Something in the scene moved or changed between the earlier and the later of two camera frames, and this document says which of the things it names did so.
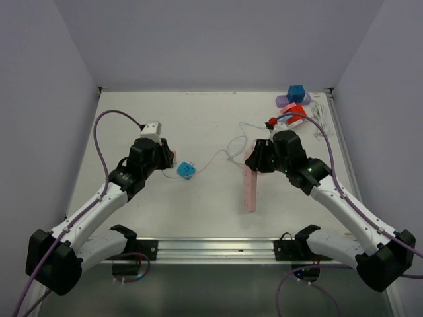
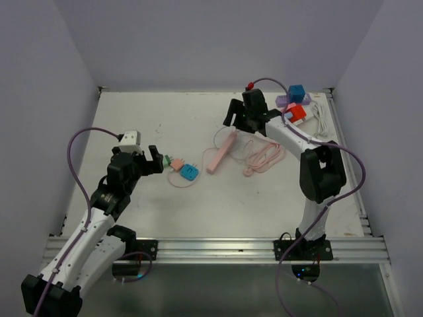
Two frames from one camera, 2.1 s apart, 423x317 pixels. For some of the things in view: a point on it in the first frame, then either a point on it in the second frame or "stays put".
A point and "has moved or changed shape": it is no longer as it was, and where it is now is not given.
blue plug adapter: (186, 170) has moved or changed shape
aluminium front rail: (124, 249) stays put
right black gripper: (256, 161) -> (235, 107)
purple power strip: (283, 100) stays put
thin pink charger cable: (199, 171) -> (215, 148)
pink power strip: (249, 185) -> (222, 152)
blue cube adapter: (295, 94) stays put
